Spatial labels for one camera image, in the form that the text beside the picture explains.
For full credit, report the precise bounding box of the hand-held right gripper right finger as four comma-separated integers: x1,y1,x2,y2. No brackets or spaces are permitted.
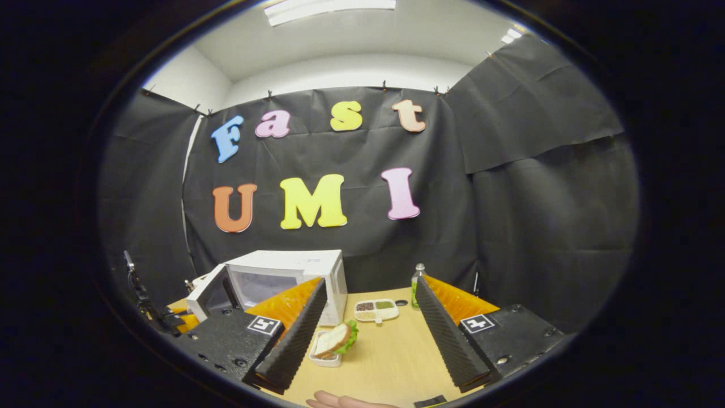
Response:
415,274,567,393

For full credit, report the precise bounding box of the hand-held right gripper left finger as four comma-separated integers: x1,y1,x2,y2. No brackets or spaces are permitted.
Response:
169,278,328,396

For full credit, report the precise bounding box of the sandwich with lettuce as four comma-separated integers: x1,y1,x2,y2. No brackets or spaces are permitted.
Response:
313,320,359,359

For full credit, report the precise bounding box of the white microwave oven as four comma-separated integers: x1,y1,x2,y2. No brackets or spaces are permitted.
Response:
186,249,348,326

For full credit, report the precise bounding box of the small white rectangular dish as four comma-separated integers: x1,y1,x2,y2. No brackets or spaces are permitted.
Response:
309,331,343,368

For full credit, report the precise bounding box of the green drink bottle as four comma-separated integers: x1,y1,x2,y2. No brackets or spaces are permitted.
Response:
411,263,425,309

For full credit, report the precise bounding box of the white divided snack tray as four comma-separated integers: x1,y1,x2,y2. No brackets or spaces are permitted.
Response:
355,299,399,325

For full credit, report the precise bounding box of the black backdrop cloth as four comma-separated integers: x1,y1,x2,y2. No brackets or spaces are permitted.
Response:
97,34,641,335

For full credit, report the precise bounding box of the row of small cloth clips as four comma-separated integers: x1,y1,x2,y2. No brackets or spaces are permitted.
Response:
142,51,494,117

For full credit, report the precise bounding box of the long ceiling light panel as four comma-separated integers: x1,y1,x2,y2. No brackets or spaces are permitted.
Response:
263,0,397,27

